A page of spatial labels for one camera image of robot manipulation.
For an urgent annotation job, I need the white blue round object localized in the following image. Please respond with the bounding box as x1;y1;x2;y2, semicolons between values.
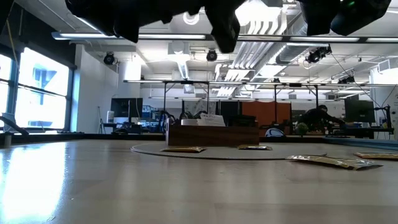
264;127;286;138

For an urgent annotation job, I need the long LED light bar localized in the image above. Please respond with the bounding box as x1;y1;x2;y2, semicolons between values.
51;30;398;44

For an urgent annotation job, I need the orange partition panel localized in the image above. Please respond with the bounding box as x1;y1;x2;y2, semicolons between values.
241;101;292;127

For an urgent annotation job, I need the black computer monitor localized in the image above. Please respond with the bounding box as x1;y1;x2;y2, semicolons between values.
110;97;144;118
344;98;376;124

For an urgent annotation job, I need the person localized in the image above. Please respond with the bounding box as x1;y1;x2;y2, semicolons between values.
297;104;348;131

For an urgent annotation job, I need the black metal table frame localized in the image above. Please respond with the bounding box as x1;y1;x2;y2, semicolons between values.
0;115;398;151

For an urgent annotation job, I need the white pot with succulent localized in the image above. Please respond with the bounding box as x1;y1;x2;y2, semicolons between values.
178;110;208;127

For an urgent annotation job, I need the small green potted plant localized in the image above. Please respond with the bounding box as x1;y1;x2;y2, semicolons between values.
297;122;309;137

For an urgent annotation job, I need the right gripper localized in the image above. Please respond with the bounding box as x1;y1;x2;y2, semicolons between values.
299;0;342;37

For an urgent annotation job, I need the large bright window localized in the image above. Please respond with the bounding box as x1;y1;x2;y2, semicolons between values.
0;46;74;133

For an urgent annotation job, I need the wooden three-compartment tea box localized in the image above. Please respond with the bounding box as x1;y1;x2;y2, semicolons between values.
165;117;261;147

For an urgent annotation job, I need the yellow tea packet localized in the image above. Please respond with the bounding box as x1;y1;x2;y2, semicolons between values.
237;144;274;151
353;151;398;161
285;154;384;171
160;146;208;154

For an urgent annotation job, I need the black workstation frame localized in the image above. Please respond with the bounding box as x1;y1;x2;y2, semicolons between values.
123;79;321;125

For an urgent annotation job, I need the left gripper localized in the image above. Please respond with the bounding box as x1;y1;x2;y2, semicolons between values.
64;0;206;44

